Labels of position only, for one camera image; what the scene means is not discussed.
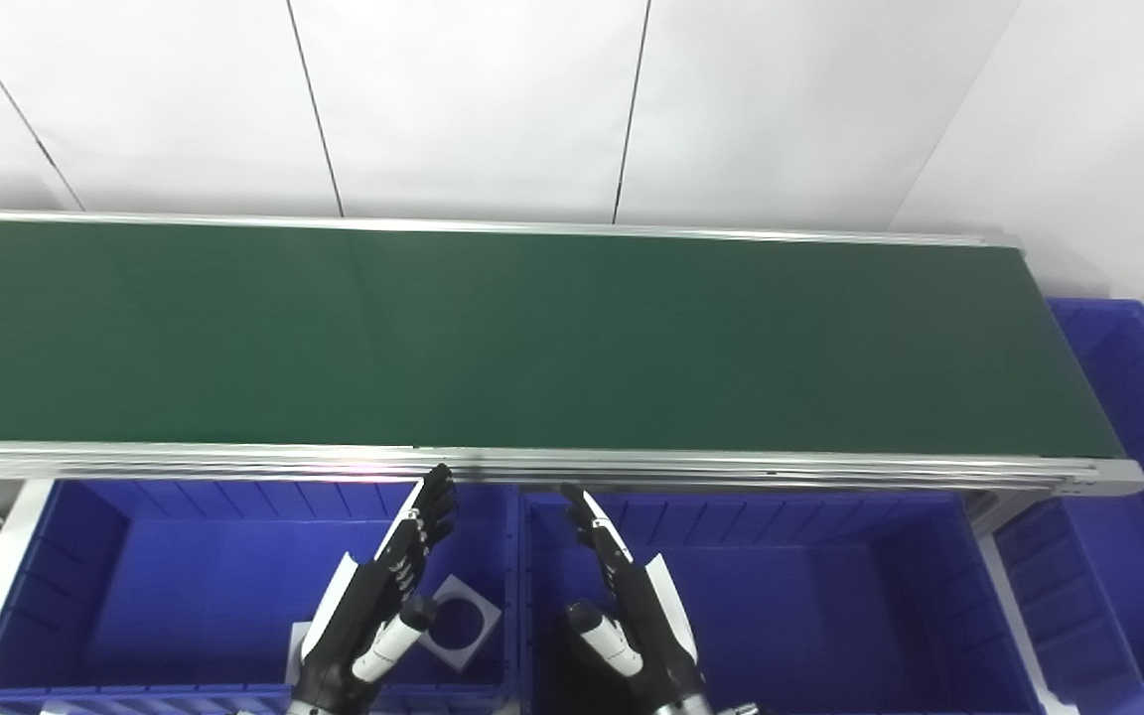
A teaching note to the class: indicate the empty blue bin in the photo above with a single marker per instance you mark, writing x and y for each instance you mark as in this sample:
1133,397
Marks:
1128,556

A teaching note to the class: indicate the white square part with hole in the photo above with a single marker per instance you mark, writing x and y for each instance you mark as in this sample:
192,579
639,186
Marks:
296,645
491,624

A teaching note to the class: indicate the green conveyor belt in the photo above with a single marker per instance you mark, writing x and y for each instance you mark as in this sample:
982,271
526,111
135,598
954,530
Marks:
532,338
731,469

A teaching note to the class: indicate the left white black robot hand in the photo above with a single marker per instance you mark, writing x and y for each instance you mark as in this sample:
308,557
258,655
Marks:
354,616

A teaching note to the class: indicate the blue bin with white parts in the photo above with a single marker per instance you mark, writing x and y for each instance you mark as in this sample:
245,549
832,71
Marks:
185,596

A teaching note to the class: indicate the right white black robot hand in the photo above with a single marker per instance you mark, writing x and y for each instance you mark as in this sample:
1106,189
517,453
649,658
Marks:
656,626

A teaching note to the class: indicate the blue bin with black parts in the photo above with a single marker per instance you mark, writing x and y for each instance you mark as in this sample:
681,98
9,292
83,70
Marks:
830,616

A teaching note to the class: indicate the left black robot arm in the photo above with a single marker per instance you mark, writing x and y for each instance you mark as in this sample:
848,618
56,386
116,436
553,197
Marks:
309,710

